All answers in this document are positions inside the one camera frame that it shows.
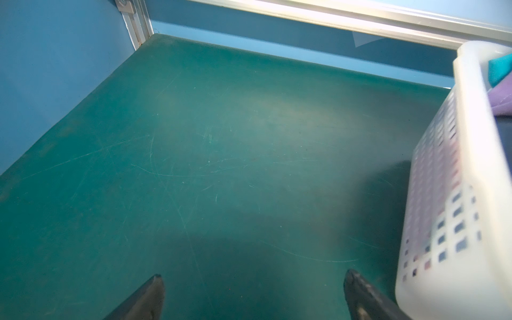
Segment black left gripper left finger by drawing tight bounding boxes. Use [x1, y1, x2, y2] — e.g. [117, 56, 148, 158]
[104, 274, 165, 320]

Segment white plastic laundry basket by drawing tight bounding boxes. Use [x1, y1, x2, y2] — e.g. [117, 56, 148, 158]
[395, 41, 511, 319]

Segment purple t-shirt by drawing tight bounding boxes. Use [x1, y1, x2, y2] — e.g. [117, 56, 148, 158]
[488, 73, 512, 117]

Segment rear horizontal aluminium frame bar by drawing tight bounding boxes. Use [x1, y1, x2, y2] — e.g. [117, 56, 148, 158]
[209, 1, 511, 49]

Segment dark blue t-shirt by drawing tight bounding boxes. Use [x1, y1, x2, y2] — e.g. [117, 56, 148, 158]
[495, 116, 512, 173]

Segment teal printed t-shirt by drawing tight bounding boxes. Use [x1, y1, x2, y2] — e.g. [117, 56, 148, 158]
[488, 53, 512, 87]

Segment left aluminium frame post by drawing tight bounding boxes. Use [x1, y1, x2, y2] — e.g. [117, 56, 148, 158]
[115, 0, 154, 51]

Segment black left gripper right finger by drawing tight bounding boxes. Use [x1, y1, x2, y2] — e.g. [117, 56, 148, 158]
[343, 269, 411, 320]

